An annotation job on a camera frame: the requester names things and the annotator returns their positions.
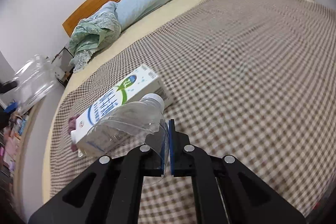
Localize purple cloth scrunchie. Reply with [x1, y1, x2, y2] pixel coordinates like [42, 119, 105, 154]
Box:
[68, 114, 79, 152]

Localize white milk carton box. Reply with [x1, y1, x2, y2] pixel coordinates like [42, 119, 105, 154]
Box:
[71, 64, 173, 156]

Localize black bedside shelf rack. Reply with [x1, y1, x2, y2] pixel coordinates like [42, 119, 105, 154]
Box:
[52, 47, 74, 87]

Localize clutter on window sill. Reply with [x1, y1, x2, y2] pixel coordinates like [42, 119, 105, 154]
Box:
[1, 101, 29, 189]

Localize cream bed sheet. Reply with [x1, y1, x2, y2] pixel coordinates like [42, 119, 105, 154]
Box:
[40, 0, 237, 205]

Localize clear plastic jar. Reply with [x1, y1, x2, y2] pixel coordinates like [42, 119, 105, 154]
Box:
[13, 55, 57, 114]

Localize clear plastic water bottle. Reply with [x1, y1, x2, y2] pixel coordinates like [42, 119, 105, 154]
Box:
[84, 93, 169, 185]

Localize green floral quilt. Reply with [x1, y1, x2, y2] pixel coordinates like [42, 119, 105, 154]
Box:
[69, 1, 122, 72]

